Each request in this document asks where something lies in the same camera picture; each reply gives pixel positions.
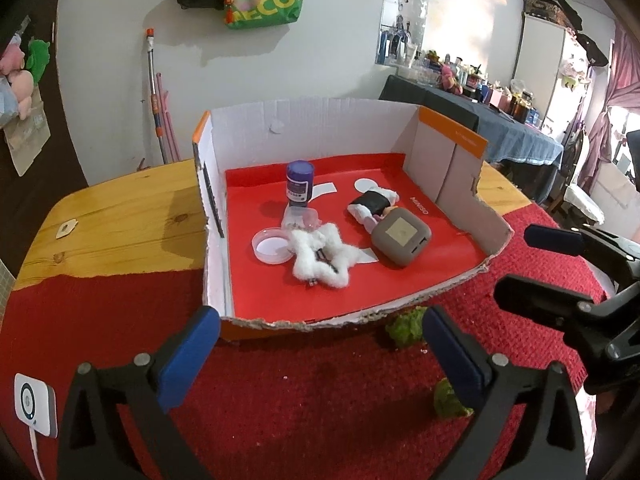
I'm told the grey square power bank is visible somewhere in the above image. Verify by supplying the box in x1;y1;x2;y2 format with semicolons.
371;208;432;268

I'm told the white fluffy star clip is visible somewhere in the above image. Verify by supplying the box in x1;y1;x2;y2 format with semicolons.
288;223;361;288

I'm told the small clear box with coins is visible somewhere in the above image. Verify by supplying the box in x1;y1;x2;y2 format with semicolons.
281;205;322;231

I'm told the white cushioned chair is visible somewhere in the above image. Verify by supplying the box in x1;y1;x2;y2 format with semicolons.
547;183;605;226

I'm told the white square charger device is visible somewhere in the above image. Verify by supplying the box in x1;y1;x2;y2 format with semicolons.
14;373;58;438

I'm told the green plush broccoli near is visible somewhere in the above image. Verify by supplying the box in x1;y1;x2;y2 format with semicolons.
434;378;474;419

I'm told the green plush broccoli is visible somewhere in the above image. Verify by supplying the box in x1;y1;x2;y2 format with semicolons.
434;378;474;419
385;306;428;349

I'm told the blue covered side table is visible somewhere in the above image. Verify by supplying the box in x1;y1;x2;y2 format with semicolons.
377;74;565;201

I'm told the red knitted cloth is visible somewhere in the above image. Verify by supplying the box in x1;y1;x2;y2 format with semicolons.
1;206;604;479

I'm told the green plush broccoli far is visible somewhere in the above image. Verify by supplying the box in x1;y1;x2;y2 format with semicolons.
385;306;428;349

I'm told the white cabinet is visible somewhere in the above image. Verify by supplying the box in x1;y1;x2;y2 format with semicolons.
513;14;591;143

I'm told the pink curtain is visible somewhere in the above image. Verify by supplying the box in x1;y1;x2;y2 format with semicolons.
574;24;640;196

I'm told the small beige sticker tag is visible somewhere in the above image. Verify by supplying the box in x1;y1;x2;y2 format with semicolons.
55;219;78;240

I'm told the black white sushi plush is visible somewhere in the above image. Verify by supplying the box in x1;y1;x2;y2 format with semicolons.
347;186;399;234

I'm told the orange white cardboard box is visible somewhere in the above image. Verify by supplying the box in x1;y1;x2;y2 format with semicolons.
192;99;513;340

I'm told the purple bottle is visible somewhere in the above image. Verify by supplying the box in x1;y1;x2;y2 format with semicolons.
285;160;314;207

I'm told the brown paper bag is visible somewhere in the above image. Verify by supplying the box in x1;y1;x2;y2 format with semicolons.
4;102;50;177

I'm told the pink stick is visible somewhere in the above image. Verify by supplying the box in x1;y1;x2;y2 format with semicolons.
155;73;181;162

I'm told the green plush toy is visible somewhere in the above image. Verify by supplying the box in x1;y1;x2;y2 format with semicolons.
25;39;50;86

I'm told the pink plush toy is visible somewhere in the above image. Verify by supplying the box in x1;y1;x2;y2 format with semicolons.
1;41;35;127

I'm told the dark brown door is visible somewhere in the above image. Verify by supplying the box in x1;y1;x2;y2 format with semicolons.
1;0;87;275

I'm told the white charger cable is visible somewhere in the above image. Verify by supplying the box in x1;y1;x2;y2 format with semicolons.
28;431;48;480

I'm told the wall mirror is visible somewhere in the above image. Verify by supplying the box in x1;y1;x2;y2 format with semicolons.
375;0;428;66

